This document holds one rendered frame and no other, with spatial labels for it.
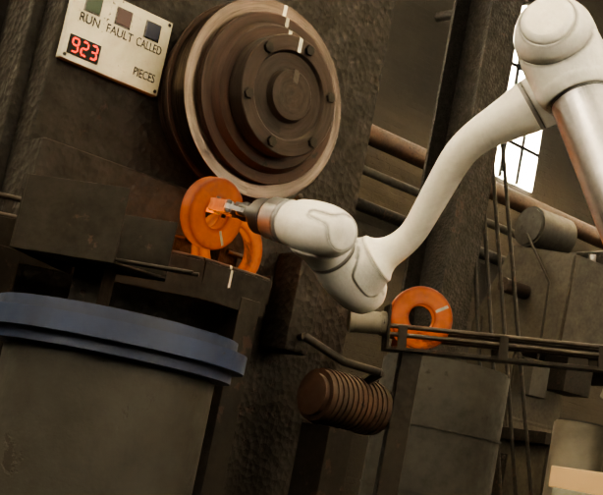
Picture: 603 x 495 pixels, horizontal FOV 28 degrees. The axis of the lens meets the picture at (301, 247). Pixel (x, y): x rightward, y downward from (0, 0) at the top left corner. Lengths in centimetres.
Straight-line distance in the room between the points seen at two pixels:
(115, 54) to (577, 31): 115
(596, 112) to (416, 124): 1002
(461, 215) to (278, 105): 442
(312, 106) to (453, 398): 270
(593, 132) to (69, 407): 104
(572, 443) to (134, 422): 157
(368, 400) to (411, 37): 941
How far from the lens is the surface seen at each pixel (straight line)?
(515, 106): 229
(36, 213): 226
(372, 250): 241
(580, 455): 279
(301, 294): 293
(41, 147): 266
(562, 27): 208
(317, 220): 231
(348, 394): 283
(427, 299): 298
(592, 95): 209
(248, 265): 285
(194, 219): 255
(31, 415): 140
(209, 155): 278
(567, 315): 1059
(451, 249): 707
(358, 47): 332
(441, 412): 537
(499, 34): 751
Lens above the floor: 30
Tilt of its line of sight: 10 degrees up
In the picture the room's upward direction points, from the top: 11 degrees clockwise
